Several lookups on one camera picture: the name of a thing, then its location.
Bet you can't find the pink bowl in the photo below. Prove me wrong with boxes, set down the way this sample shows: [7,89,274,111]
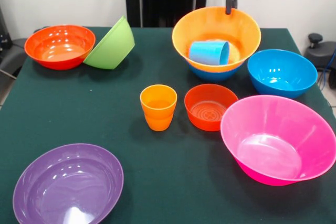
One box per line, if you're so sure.
[219,94,336,186]

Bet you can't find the dark green table cloth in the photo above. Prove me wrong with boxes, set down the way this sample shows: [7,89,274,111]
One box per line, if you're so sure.
[0,26,336,224]

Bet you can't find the orange cup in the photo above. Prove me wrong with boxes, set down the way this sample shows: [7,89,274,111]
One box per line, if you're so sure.
[144,112,174,132]
[140,84,178,120]

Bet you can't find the black equipment box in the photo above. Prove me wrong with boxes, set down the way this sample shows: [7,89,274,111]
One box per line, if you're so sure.
[0,7,12,50]

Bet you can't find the large orange bowl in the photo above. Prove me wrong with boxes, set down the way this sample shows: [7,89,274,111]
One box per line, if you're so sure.
[172,6,262,73]

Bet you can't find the blue round bowl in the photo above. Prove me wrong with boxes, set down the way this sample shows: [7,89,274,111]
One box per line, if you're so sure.
[246,49,318,99]

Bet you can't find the blue cup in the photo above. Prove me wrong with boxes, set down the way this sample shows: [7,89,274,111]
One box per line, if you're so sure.
[188,40,230,66]

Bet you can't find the green bowl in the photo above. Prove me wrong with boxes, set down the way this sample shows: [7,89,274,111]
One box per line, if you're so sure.
[83,15,136,70]

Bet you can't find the small red bowl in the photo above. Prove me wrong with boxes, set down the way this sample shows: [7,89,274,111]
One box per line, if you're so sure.
[184,83,239,132]

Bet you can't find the black pedestal foot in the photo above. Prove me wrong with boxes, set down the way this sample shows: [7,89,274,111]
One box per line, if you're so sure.
[303,33,336,72]
[0,37,29,83]

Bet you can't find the blue cone-shaped bowl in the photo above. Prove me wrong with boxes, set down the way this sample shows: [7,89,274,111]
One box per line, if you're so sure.
[188,61,244,82]

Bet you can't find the blue cable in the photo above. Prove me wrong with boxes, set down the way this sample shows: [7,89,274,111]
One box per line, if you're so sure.
[318,50,336,90]

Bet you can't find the large red-orange bowl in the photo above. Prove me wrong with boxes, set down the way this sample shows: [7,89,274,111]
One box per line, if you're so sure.
[24,24,97,71]

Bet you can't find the purple bowl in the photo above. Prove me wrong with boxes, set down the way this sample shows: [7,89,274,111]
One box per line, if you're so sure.
[12,143,124,224]

